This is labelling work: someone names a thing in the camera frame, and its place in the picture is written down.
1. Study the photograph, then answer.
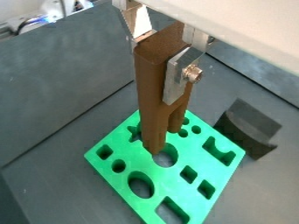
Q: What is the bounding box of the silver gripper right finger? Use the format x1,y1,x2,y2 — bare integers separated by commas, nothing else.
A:
163,25,214,105

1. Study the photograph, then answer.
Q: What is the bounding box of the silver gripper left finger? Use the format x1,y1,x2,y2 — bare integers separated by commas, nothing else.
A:
112,0,156,50

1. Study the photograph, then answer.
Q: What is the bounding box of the brown square-circle peg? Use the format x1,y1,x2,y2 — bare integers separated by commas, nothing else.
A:
134,22,193,154

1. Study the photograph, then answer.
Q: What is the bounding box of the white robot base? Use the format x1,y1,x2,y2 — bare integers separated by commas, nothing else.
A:
0,0,94,40

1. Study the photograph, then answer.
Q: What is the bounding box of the dark grey arch block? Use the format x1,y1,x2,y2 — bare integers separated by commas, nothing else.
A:
214,98,282,160

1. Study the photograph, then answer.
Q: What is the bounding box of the green shape sorter board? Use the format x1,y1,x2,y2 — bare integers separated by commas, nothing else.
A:
84,112,246,224

